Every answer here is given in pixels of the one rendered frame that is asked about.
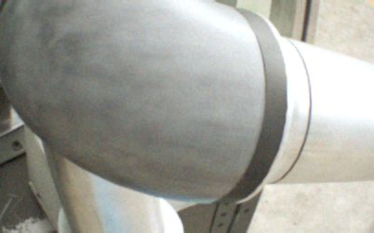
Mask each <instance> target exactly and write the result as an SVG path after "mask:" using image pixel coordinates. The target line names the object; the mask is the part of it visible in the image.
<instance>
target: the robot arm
mask: <svg viewBox="0 0 374 233"><path fill-rule="evenodd" d="M0 82H1V84H2V85H1V86H2V88H3V90H4V92H5V94H6V97H7V98H8V100H9V102H10V103H11V105H12V107H13V109H14V110H15V111H16V113H17V115H18V116H19V118H21V120H22V122H24V123H25V125H27V127H28V128H30V130H31V132H33V133H34V134H35V135H36V136H37V137H38V138H39V139H40V140H42V147H43V150H44V153H45V156H46V160H47V165H48V167H49V171H50V173H51V177H52V179H53V182H54V186H55V189H56V192H57V195H58V198H59V201H60V203H61V205H62V208H61V211H60V214H59V217H58V231H59V233H183V228H182V225H181V221H180V219H179V217H178V215H177V213H176V212H175V210H174V209H173V208H172V207H171V205H170V204H169V203H167V202H166V201H165V200H164V199H167V200H173V201H179V202H193V203H220V204H225V203H241V202H245V201H247V200H249V199H251V198H252V197H254V196H255V195H256V194H257V193H258V192H259V191H260V190H261V189H262V188H263V187H264V186H265V185H269V184H274V185H278V184H284V185H286V184H303V183H304V184H309V183H313V184H316V183H330V182H331V183H335V182H339V183H341V182H353V181H354V182H358V181H361V182H362V181H373V180H374V65H373V64H371V63H369V62H366V61H362V60H358V59H355V58H353V57H352V56H348V55H342V54H340V53H337V52H334V51H330V50H328V49H325V48H321V47H318V46H316V45H313V44H308V43H304V42H300V41H295V40H292V39H291V38H285V37H281V36H280V35H279V33H278V31H277V30H276V29H275V28H274V27H273V25H272V24H271V23H270V21H269V20H268V19H266V18H264V17H263V16H262V15H261V14H259V13H256V12H253V11H250V10H245V9H241V8H238V7H235V6H227V5H224V4H220V3H216V2H215V1H213V0H0Z"/></svg>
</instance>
